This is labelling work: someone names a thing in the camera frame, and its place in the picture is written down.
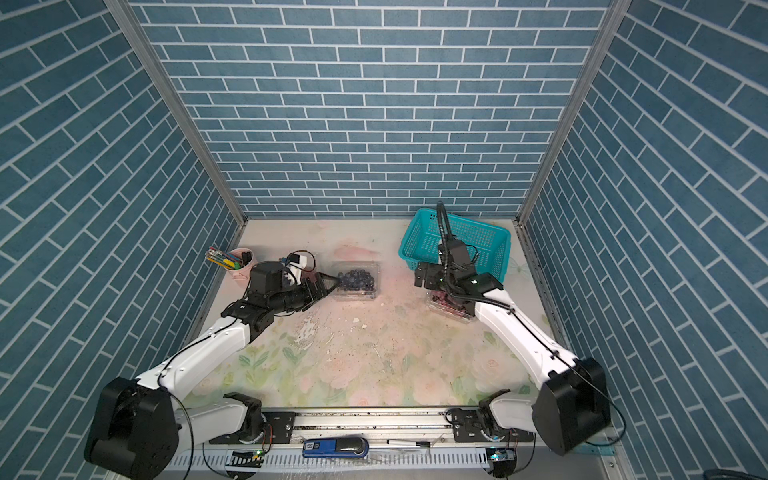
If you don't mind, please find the black grape bunch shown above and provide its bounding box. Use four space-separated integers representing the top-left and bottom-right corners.
338 268 376 295

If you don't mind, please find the black marker pen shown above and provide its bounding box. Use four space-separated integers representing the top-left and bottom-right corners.
386 439 432 449

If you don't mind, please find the coloured pens bundle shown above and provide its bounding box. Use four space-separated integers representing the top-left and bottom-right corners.
205 248 244 271

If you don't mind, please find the blue black handheld device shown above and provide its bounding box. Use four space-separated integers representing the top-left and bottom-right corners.
302 436 370 459

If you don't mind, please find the teal plastic basket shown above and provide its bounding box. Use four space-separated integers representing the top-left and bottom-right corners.
398 207 512 284

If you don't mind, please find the pink pen cup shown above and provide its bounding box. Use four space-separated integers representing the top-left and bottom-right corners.
227 248 256 287

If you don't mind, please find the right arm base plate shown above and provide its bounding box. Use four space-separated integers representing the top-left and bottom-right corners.
444 408 534 443

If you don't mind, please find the red grape bunch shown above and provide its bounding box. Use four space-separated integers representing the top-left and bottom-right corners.
430 291 454 308

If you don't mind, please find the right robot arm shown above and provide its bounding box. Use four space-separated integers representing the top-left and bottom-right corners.
415 236 611 455

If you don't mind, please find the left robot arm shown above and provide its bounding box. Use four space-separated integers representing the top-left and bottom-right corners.
84 261 340 479

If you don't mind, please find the clear clamshell container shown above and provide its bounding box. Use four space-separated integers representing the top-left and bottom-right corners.
331 261 380 300
427 291 475 323

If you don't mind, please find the aluminium front rail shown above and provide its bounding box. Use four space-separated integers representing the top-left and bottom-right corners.
154 407 623 479

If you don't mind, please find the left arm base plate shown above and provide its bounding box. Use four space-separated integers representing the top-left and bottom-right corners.
209 411 297 446

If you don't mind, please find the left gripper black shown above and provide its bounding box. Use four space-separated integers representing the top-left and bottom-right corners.
267 273 340 316

